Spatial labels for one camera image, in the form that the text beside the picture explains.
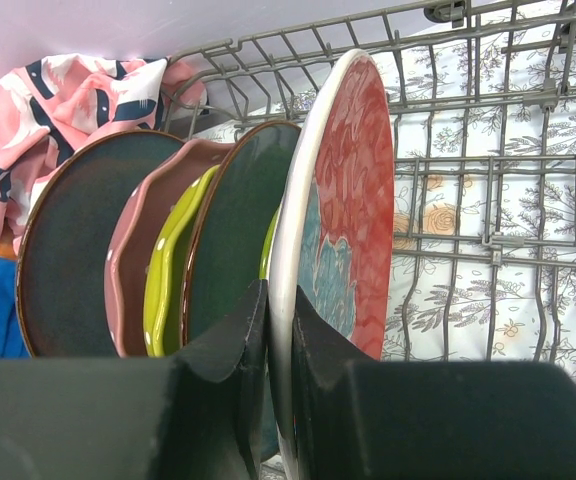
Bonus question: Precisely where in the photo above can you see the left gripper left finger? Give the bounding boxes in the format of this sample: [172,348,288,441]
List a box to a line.
[0,280,267,479]

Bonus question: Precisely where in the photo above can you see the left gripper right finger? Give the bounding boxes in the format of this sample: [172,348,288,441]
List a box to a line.
[292,294,576,479]

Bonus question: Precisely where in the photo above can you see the dark blue plate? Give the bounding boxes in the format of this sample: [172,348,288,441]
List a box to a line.
[16,130,183,357]
[179,121,301,346]

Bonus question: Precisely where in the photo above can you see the olive polka dot plate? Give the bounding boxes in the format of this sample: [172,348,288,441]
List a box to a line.
[143,166,218,357]

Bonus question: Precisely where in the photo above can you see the red teal flower plate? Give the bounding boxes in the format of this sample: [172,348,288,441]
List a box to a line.
[268,49,394,479]

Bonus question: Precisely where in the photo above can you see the lime green plate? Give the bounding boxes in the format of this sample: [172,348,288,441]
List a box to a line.
[259,208,280,279]

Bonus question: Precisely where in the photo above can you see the pink polka dot plate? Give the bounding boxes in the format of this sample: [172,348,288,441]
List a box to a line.
[104,139,233,357]

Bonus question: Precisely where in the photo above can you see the floral tablecloth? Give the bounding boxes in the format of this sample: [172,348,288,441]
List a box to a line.
[192,0,576,480]

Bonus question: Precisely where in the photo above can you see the pink patterned cloth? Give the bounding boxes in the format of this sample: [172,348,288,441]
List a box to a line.
[0,54,207,239]

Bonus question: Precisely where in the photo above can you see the grey wire dish rack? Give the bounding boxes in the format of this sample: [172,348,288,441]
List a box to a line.
[160,0,576,480]

